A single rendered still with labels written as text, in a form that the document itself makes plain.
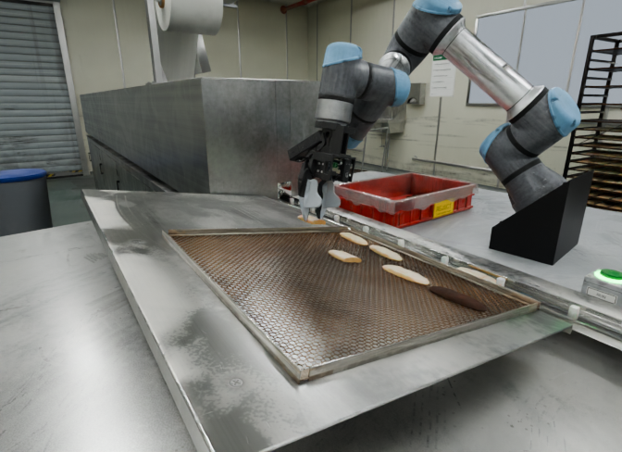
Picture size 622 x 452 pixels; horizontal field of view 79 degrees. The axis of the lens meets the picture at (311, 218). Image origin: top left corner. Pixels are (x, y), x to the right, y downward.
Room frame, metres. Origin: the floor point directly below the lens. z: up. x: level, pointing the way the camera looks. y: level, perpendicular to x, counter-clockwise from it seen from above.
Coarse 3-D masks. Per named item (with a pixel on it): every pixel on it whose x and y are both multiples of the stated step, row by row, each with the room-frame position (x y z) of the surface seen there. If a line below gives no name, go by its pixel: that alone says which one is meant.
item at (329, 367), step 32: (192, 256) 0.61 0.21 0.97; (224, 256) 0.63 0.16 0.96; (256, 256) 0.66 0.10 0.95; (288, 256) 0.68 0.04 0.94; (320, 256) 0.71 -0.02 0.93; (416, 256) 0.80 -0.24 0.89; (224, 288) 0.49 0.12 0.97; (352, 288) 0.56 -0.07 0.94; (416, 288) 0.60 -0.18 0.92; (480, 288) 0.65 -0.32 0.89; (256, 320) 0.41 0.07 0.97; (352, 320) 0.44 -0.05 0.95; (416, 320) 0.47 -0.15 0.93; (448, 320) 0.48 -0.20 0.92; (480, 320) 0.47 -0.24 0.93; (288, 352) 0.35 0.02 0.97; (384, 352) 0.36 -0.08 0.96
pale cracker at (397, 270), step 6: (390, 270) 0.66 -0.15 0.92; (396, 270) 0.66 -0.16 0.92; (402, 270) 0.66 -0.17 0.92; (408, 270) 0.66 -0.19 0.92; (402, 276) 0.64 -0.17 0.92; (408, 276) 0.64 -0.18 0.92; (414, 276) 0.63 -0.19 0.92; (420, 276) 0.64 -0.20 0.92; (420, 282) 0.62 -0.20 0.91; (426, 282) 0.62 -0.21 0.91
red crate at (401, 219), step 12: (348, 204) 1.36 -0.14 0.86; (360, 204) 1.30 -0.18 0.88; (432, 204) 1.29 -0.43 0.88; (456, 204) 1.39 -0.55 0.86; (468, 204) 1.44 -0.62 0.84; (372, 216) 1.25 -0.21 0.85; (384, 216) 1.21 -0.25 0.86; (396, 216) 1.19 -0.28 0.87; (408, 216) 1.22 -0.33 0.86; (420, 216) 1.25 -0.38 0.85; (432, 216) 1.29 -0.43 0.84; (444, 216) 1.35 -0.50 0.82
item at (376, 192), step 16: (384, 176) 1.59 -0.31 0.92; (400, 176) 1.63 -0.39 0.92; (416, 176) 1.66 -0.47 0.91; (432, 176) 1.59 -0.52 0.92; (336, 192) 1.39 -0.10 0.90; (352, 192) 1.32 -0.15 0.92; (368, 192) 1.52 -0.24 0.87; (384, 192) 1.57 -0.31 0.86; (400, 192) 1.63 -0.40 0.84; (416, 192) 1.66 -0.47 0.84; (432, 192) 1.30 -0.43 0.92; (448, 192) 1.33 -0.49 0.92; (464, 192) 1.39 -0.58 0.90; (384, 208) 1.19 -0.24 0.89; (400, 208) 1.17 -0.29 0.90
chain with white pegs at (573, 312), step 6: (312, 210) 1.30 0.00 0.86; (336, 216) 1.18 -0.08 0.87; (366, 228) 1.07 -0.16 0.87; (402, 240) 0.96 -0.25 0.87; (444, 258) 0.84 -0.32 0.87; (498, 282) 0.73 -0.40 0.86; (570, 306) 0.62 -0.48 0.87; (576, 306) 0.62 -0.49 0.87; (570, 312) 0.61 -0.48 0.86; (576, 312) 0.61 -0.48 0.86; (576, 318) 0.61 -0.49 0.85
